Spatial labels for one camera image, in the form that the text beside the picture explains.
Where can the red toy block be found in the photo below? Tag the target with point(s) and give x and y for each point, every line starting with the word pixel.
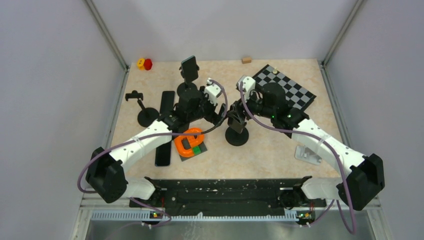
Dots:
pixel 148 64

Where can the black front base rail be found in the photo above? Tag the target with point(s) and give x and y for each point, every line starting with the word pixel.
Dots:
pixel 230 197

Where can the black phone stand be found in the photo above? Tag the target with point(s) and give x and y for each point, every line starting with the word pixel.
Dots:
pixel 147 114
pixel 185 86
pixel 237 135

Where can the black phone upper left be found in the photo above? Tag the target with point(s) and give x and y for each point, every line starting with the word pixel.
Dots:
pixel 167 101

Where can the small wooden block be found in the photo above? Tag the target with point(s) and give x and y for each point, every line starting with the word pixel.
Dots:
pixel 246 60

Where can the black phone lower left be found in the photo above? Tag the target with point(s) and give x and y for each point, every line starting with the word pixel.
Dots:
pixel 163 155

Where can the yellow toy block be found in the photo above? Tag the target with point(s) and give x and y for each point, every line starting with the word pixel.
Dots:
pixel 140 64

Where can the orange plastic ring toy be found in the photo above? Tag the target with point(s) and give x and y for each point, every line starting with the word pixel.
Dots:
pixel 194 140

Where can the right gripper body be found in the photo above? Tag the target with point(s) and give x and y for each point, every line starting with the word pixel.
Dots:
pixel 255 105

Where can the white plastic phone holder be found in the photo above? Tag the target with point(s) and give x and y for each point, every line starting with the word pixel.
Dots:
pixel 305 154

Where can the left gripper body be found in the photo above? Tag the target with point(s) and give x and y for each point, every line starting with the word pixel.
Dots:
pixel 208 111

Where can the black grey chessboard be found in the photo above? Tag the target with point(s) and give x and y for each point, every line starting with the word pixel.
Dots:
pixel 296 95

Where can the grey building baseplate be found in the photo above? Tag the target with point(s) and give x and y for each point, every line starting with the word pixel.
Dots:
pixel 202 150

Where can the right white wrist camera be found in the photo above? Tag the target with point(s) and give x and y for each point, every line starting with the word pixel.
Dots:
pixel 246 84

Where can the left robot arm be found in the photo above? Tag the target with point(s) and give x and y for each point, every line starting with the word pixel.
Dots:
pixel 105 173

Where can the black phone with purple edge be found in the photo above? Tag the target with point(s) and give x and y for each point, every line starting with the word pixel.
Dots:
pixel 236 124

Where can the green building brick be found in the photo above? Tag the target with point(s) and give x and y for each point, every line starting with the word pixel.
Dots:
pixel 196 150

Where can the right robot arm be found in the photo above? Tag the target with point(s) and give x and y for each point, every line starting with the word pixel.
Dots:
pixel 361 177

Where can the teal edged black phone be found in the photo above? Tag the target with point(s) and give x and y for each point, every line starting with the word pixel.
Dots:
pixel 189 69

